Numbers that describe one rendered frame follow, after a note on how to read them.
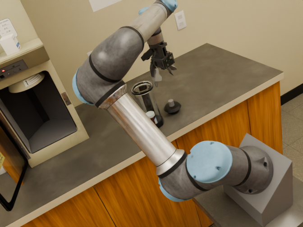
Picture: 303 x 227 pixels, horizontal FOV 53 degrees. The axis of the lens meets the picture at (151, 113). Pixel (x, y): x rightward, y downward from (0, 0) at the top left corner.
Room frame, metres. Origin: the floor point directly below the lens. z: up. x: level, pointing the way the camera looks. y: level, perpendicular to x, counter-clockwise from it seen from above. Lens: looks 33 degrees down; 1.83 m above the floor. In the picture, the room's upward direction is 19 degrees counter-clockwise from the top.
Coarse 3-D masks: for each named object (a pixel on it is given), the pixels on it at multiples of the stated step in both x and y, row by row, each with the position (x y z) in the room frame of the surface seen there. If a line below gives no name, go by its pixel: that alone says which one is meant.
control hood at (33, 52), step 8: (32, 40) 1.31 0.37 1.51; (40, 40) 1.28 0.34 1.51; (24, 48) 1.23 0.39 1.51; (32, 48) 1.21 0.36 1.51; (40, 48) 1.22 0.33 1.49; (0, 56) 1.23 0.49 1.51; (8, 56) 1.19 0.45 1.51; (16, 56) 1.19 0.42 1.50; (24, 56) 1.21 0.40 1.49; (32, 56) 1.23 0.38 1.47; (40, 56) 1.25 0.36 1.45; (48, 56) 1.29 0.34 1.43; (0, 64) 1.17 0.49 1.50; (8, 64) 1.19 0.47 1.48; (32, 64) 1.27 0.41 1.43
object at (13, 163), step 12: (0, 132) 1.17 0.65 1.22; (0, 144) 1.13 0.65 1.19; (12, 144) 1.19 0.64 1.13; (0, 156) 1.08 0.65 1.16; (12, 156) 1.14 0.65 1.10; (0, 168) 1.03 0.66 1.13; (12, 168) 1.09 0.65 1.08; (0, 180) 0.99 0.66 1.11; (12, 180) 1.05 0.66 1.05; (0, 192) 0.95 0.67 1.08; (12, 192) 1.00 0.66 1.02
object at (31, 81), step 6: (30, 78) 1.32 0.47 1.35; (36, 78) 1.34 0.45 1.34; (42, 78) 1.36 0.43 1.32; (12, 84) 1.32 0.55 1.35; (18, 84) 1.31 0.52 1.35; (24, 84) 1.31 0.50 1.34; (30, 84) 1.31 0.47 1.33; (36, 84) 1.32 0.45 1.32; (12, 90) 1.32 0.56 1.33; (18, 90) 1.30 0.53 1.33; (24, 90) 1.30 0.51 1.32
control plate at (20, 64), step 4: (20, 60) 1.21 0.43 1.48; (12, 64) 1.20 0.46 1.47; (16, 64) 1.21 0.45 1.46; (20, 64) 1.23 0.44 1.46; (24, 64) 1.24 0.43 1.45; (0, 68) 1.19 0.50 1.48; (4, 68) 1.20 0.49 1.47; (8, 68) 1.21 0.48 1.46; (12, 68) 1.22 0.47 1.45; (16, 68) 1.23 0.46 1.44; (24, 68) 1.26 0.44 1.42; (0, 72) 1.20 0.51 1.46; (4, 72) 1.21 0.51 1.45; (8, 72) 1.22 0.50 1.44; (12, 72) 1.24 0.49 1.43; (16, 72) 1.25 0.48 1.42; (4, 76) 1.23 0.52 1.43; (8, 76) 1.24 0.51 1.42; (0, 80) 1.23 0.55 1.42
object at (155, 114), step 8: (136, 88) 1.29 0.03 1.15; (144, 88) 1.30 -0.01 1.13; (152, 88) 1.23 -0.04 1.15; (136, 96) 1.23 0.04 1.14; (144, 96) 1.21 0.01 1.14; (152, 96) 1.23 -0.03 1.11; (144, 104) 1.22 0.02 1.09; (152, 104) 1.22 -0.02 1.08; (144, 112) 1.22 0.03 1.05; (152, 112) 1.22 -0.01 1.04; (152, 120) 1.21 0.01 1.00; (160, 120) 1.23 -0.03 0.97
